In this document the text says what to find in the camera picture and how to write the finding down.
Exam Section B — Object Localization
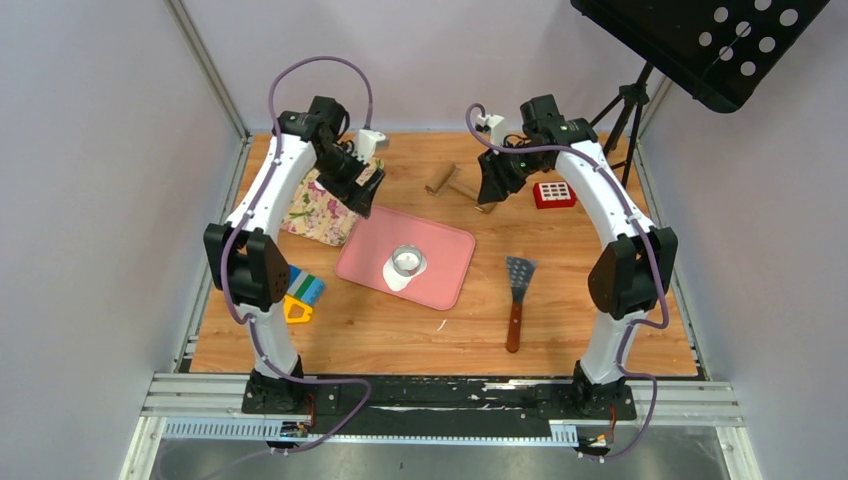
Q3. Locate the yellow triangular toy block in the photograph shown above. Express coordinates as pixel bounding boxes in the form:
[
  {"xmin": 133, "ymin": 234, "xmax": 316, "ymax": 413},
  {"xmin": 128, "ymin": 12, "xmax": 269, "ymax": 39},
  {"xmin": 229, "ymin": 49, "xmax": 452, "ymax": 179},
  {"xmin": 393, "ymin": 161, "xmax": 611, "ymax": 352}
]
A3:
[{"xmin": 283, "ymin": 295, "xmax": 314, "ymax": 324}]

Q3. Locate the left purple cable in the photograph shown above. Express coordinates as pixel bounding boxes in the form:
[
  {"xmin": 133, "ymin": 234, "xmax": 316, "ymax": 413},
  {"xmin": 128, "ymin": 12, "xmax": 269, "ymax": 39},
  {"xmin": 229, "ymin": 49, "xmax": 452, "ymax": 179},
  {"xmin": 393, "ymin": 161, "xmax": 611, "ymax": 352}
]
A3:
[{"xmin": 155, "ymin": 55, "xmax": 376, "ymax": 480}]

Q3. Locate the blue green toy brick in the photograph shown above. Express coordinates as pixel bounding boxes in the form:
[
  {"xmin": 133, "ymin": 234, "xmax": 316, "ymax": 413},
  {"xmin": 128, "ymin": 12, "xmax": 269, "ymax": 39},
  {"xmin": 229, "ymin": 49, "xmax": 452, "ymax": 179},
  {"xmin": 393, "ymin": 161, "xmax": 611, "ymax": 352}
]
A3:
[{"xmin": 286, "ymin": 265, "xmax": 326, "ymax": 307}]

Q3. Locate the wooden double-ended roller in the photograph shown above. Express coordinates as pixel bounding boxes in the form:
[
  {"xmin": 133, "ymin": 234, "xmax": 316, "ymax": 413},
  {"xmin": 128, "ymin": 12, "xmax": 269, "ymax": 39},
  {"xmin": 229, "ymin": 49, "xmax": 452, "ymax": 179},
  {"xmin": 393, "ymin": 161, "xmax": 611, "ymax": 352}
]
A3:
[{"xmin": 425, "ymin": 163, "xmax": 496, "ymax": 214}]

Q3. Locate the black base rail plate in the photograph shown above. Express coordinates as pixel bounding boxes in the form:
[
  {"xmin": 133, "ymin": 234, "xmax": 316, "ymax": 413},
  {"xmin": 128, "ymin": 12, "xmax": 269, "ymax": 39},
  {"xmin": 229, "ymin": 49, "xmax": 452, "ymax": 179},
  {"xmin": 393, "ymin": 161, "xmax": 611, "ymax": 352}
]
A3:
[{"xmin": 241, "ymin": 372, "xmax": 636, "ymax": 438}]

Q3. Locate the floral cutting mat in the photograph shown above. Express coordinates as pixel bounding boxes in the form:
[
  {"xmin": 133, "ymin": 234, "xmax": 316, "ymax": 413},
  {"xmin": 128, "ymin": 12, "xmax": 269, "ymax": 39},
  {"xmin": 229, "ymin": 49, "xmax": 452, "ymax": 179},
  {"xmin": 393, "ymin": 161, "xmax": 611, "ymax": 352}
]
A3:
[{"xmin": 279, "ymin": 169, "xmax": 360, "ymax": 247}]

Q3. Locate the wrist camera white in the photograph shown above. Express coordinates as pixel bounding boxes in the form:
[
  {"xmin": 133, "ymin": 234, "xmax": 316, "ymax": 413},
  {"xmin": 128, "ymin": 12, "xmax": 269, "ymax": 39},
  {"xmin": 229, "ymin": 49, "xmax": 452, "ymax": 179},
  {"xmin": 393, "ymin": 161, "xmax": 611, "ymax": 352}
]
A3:
[
  {"xmin": 473, "ymin": 114, "xmax": 510, "ymax": 147},
  {"xmin": 354, "ymin": 128, "xmax": 390, "ymax": 163}
]

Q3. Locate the purple cable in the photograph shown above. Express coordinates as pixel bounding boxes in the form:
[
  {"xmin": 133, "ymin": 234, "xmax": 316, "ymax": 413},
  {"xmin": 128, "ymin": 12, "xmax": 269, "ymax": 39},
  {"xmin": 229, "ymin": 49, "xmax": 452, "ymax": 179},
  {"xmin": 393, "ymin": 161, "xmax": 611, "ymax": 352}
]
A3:
[
  {"xmin": 155, "ymin": 55, "xmax": 376, "ymax": 480},
  {"xmin": 464, "ymin": 103, "xmax": 672, "ymax": 464}
]

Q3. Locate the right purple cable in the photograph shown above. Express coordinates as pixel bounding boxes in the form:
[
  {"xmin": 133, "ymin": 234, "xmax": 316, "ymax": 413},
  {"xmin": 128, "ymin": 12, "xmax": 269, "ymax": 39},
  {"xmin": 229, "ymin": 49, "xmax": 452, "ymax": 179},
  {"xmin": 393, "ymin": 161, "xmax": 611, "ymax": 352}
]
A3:
[{"xmin": 464, "ymin": 103, "xmax": 672, "ymax": 464}]

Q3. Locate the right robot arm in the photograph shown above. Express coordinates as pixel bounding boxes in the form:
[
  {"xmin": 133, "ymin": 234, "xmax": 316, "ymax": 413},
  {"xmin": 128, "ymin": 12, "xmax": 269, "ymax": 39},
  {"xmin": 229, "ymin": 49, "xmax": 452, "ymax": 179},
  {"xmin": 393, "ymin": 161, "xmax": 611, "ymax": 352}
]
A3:
[{"xmin": 465, "ymin": 95, "xmax": 678, "ymax": 418}]

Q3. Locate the pink plastic tray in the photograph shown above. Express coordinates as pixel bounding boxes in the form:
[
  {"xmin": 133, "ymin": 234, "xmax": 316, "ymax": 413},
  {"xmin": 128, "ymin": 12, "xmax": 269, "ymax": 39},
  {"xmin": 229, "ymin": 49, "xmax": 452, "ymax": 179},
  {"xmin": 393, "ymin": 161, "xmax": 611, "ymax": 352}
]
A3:
[{"xmin": 335, "ymin": 206, "xmax": 475, "ymax": 311}]

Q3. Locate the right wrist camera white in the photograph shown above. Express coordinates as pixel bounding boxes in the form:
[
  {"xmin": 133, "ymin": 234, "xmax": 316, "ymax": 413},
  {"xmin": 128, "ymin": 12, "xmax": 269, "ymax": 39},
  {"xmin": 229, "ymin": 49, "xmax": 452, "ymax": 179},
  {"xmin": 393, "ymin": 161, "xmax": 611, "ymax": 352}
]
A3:
[{"xmin": 473, "ymin": 114, "xmax": 510, "ymax": 147}]

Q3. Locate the white dough ball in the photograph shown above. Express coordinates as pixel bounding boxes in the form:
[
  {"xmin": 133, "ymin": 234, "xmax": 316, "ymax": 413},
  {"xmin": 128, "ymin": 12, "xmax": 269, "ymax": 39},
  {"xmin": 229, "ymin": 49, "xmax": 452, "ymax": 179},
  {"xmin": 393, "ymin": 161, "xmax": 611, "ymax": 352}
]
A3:
[{"xmin": 382, "ymin": 259, "xmax": 427, "ymax": 292}]

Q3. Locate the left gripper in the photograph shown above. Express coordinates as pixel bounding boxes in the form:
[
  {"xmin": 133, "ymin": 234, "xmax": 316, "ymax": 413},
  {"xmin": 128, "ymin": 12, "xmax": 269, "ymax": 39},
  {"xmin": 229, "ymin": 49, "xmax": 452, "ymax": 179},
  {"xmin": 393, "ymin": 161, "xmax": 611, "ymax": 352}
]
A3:
[{"xmin": 313, "ymin": 143, "xmax": 385, "ymax": 219}]

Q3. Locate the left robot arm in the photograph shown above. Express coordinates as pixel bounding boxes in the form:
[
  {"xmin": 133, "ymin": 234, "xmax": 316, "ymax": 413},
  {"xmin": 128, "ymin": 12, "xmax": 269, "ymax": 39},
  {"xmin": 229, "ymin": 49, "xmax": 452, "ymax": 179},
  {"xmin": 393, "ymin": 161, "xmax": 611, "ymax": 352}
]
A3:
[{"xmin": 203, "ymin": 96, "xmax": 388, "ymax": 414}]

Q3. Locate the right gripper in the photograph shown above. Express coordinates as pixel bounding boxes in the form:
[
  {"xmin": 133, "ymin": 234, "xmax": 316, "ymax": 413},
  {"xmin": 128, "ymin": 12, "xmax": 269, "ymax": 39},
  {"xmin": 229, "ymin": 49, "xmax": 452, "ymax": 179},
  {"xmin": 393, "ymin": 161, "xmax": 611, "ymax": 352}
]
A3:
[{"xmin": 479, "ymin": 140, "xmax": 549, "ymax": 205}]

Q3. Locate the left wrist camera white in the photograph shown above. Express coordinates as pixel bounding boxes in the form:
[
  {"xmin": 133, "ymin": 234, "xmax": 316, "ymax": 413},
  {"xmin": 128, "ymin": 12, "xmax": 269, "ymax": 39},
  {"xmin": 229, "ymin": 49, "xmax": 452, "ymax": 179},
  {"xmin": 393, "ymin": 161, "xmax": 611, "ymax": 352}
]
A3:
[{"xmin": 354, "ymin": 128, "xmax": 390, "ymax": 163}]

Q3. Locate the red grid box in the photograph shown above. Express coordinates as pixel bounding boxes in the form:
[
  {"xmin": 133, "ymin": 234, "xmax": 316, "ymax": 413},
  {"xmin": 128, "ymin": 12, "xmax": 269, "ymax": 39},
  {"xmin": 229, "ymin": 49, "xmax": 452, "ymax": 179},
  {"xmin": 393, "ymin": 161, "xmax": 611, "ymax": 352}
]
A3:
[{"xmin": 533, "ymin": 181, "xmax": 577, "ymax": 210}]

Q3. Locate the black music stand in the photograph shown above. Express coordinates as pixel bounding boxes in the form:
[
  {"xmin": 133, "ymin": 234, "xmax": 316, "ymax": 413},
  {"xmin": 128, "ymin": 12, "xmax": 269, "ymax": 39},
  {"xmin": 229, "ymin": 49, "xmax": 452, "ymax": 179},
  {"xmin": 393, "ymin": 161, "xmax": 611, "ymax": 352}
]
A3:
[{"xmin": 569, "ymin": 0, "xmax": 832, "ymax": 190}]

